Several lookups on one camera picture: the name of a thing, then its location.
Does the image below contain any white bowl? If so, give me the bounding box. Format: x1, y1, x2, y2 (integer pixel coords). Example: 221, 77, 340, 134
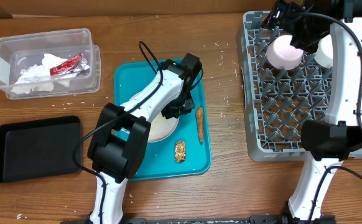
314, 35, 333, 68

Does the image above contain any red snack wrapper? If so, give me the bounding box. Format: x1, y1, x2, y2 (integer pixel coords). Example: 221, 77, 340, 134
49, 53, 90, 77

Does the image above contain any white napkin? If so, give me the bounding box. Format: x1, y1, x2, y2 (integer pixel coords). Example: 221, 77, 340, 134
42, 54, 78, 78
11, 64, 54, 95

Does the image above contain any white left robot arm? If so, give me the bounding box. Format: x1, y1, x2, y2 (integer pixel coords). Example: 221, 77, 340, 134
72, 54, 203, 224

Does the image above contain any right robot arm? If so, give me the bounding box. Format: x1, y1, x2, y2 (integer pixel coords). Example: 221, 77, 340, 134
263, 0, 362, 223

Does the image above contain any gray dishwasher rack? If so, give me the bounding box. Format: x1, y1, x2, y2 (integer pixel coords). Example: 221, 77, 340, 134
236, 9, 362, 163

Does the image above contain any orange carrot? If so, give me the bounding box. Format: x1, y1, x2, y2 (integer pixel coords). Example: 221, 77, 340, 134
196, 107, 205, 145

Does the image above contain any brown granola bar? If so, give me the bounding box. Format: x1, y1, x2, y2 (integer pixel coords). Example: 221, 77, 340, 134
175, 141, 186, 163

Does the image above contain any teal plastic tray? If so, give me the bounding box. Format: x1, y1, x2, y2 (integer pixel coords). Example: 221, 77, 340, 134
114, 62, 211, 181

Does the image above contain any clear plastic bin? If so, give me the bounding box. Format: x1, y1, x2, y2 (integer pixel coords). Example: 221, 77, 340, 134
0, 28, 101, 100

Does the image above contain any black tray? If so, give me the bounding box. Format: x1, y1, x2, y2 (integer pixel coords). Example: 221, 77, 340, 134
0, 116, 81, 183

